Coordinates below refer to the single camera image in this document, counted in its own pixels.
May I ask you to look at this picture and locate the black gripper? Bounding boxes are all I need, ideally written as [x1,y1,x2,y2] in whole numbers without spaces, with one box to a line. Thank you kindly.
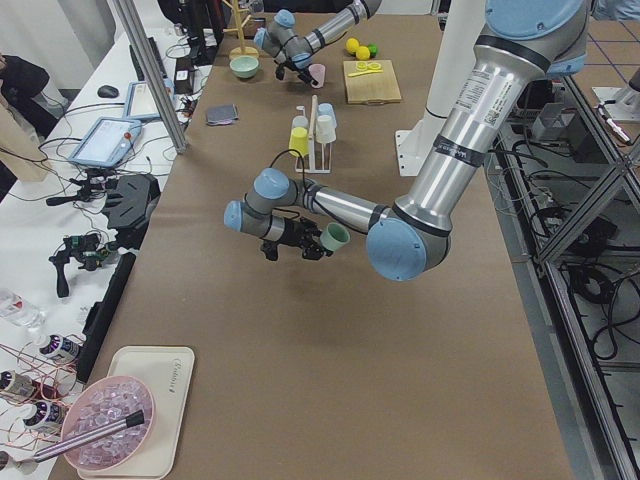
[276,57,319,85]
[260,217,333,260]

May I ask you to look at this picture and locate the green plastic cup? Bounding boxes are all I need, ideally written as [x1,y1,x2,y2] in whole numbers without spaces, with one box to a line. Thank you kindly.
[319,222,351,252]

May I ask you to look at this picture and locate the pink plastic cup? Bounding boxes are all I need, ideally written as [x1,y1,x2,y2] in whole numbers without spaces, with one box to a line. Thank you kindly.
[309,63,326,89]

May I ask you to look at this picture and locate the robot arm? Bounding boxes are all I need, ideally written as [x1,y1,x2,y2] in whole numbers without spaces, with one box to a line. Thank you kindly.
[224,1,591,281]
[254,0,381,85]

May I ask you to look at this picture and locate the grey plastic cup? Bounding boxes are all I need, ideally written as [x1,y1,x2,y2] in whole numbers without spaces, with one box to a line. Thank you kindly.
[291,115,309,130]

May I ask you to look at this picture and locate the light blue plastic cup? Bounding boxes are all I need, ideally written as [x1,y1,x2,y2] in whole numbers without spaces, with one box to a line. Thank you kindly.
[317,103,336,121]

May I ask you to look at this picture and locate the yellow plastic cup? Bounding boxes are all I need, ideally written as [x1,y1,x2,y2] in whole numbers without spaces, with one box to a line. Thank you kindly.
[288,127,309,158]

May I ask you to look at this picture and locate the white plastic cup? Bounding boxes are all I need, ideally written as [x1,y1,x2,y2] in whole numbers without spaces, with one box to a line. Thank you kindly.
[315,115,336,145]

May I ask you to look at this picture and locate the light green bowl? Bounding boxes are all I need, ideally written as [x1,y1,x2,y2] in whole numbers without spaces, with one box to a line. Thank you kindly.
[229,55,260,79]

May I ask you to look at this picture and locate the whole yellow lemon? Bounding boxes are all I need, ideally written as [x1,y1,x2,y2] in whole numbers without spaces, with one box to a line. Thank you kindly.
[345,37,360,55]

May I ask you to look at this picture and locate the yellow plastic knife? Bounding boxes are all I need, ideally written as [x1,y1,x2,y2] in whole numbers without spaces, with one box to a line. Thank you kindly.
[347,69,383,78]

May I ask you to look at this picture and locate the grey folded cloth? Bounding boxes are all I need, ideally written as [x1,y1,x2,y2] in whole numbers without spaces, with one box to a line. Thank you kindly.
[206,104,239,126]

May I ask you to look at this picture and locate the wooden cutting board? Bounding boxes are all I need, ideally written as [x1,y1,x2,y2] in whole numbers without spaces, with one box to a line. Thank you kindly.
[343,59,402,104]

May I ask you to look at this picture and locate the blue teach pendant far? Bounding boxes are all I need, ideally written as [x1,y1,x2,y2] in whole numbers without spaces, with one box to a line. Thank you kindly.
[123,81,160,121]

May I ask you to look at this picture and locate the blue teach pendant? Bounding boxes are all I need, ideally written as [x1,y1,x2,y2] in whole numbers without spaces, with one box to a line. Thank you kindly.
[123,81,160,121]
[68,117,142,168]

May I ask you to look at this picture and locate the black computer mouse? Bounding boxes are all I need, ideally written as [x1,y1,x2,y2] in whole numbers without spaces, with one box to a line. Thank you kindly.
[97,85,119,99]

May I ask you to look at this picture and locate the cream plastic tray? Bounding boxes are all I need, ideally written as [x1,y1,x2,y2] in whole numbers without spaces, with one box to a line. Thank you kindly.
[77,346,195,479]

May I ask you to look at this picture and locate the blue teach pendant near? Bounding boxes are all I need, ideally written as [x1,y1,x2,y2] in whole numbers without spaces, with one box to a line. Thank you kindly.
[68,117,142,168]

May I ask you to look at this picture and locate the pink bowl with ice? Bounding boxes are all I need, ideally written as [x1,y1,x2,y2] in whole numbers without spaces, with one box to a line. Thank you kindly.
[61,376,155,472]

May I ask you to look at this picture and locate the person in black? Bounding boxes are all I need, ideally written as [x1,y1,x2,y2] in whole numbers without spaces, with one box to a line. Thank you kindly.
[1,54,58,200]

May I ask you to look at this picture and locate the white wire cup holder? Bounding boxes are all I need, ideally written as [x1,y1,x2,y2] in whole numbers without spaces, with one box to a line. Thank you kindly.
[294,95,336,174]

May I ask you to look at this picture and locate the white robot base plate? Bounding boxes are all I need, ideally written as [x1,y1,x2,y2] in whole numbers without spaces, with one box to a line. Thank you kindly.
[394,126,437,177]

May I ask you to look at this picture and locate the aluminium frame post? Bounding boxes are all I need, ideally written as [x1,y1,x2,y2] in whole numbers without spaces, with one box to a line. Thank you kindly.
[109,0,187,154]

